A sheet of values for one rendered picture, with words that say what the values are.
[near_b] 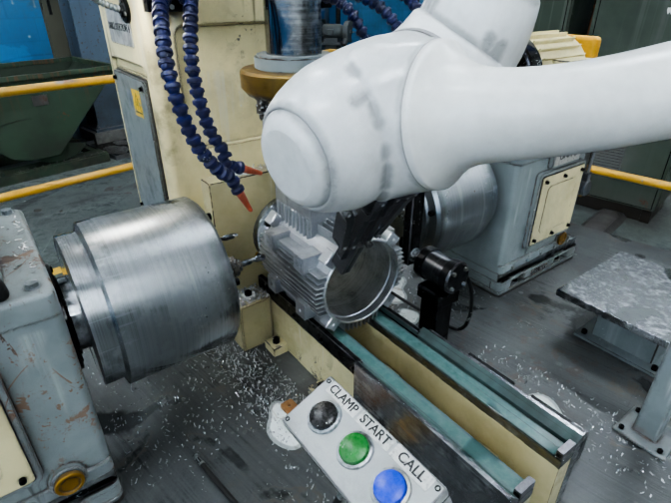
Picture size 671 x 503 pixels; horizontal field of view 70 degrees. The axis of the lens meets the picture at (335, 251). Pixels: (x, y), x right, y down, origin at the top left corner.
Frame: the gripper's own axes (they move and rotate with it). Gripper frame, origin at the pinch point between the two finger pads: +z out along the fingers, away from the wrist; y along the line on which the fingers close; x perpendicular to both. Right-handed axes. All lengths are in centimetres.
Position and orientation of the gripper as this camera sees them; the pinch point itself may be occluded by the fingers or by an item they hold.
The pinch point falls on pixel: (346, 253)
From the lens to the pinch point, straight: 71.3
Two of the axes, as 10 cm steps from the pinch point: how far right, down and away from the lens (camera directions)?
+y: -8.0, 2.9, -5.2
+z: -3.0, 5.7, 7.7
